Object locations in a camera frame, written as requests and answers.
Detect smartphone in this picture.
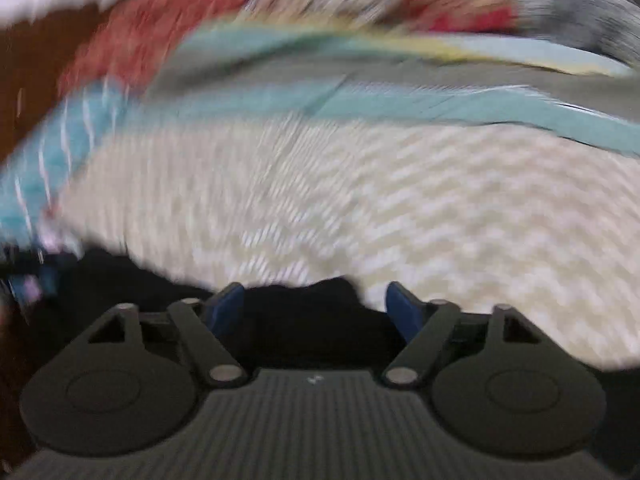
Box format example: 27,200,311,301
0,242,63,311

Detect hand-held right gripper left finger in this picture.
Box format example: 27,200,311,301
86,282,249,389

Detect patchwork chevron bedspread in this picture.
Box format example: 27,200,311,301
0,24,640,372

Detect dark wooden headboard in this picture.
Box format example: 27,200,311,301
0,2,117,166

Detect red floral patchwork quilt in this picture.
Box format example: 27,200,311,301
59,0,519,107

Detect teal lattice pillow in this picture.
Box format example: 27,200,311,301
0,79,132,252

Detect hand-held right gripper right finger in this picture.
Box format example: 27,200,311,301
382,281,545,387

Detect black pants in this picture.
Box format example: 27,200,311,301
0,247,408,378

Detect blue white patterned quilt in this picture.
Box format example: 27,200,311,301
499,0,640,70

